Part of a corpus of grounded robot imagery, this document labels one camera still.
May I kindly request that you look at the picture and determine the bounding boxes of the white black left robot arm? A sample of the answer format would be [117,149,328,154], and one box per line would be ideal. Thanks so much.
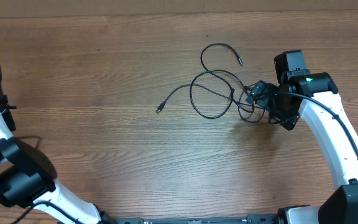
[0,66,105,223]

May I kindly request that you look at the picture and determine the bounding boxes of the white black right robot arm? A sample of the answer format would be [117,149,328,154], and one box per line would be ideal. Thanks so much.
[247,50,358,223]

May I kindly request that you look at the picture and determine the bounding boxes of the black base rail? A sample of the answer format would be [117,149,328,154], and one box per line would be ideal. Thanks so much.
[98,205,323,224]

